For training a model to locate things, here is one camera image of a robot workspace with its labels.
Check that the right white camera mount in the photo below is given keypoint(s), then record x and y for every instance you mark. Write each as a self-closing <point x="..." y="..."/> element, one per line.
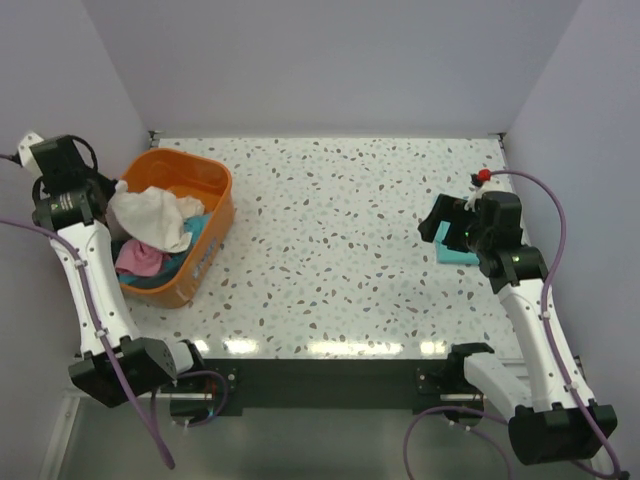
<point x="483" y="183"/>

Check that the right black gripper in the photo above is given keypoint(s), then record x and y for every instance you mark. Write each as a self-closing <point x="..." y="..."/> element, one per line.
<point x="442" y="210"/>

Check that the teal t shirt in basket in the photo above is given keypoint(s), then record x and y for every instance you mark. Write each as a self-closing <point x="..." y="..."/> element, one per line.
<point x="195" y="226"/>

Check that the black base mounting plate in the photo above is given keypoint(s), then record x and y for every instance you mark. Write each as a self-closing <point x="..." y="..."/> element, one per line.
<point x="352" y="384"/>

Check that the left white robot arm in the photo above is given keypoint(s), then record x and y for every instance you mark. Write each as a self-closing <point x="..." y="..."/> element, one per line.
<point x="70" y="196"/>

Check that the orange plastic basket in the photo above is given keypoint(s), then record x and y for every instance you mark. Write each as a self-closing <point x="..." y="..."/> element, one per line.
<point x="184" y="175"/>

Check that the dark grey t shirt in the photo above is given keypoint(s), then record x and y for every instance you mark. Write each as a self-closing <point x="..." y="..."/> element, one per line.
<point x="155" y="281"/>

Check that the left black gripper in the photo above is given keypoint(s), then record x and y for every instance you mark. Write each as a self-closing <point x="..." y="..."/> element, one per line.
<point x="96" y="175"/>

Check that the pink t shirt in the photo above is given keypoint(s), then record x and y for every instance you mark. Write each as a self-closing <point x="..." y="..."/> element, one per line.
<point x="139" y="259"/>

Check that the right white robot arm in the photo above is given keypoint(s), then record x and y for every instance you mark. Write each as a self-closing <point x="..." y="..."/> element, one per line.
<point x="555" y="415"/>

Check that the folded teal t shirt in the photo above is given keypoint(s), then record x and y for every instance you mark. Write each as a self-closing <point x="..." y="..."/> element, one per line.
<point x="446" y="255"/>

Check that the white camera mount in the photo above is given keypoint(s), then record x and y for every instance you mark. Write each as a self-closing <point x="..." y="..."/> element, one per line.
<point x="483" y="183"/>
<point x="26" y="157"/>

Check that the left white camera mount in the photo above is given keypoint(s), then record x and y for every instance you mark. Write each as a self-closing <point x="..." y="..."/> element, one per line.
<point x="26" y="157"/>

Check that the white t shirt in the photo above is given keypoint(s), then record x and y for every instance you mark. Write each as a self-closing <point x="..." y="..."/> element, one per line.
<point x="154" y="217"/>

